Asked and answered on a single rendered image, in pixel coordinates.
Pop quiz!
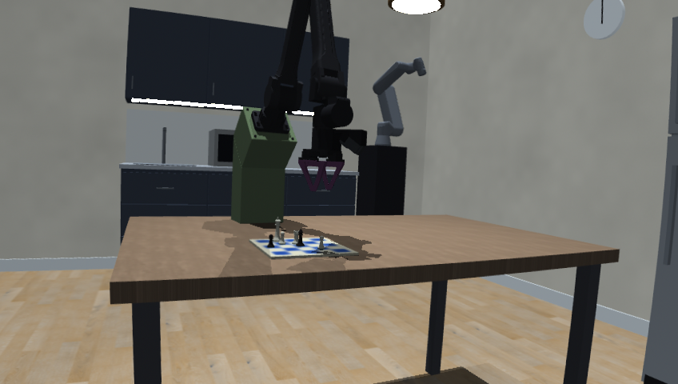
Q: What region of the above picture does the blue and white chessboard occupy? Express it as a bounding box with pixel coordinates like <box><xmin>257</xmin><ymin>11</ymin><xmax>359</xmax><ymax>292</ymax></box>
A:
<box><xmin>249</xmin><ymin>238</ymin><xmax>359</xmax><ymax>259</ymax></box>

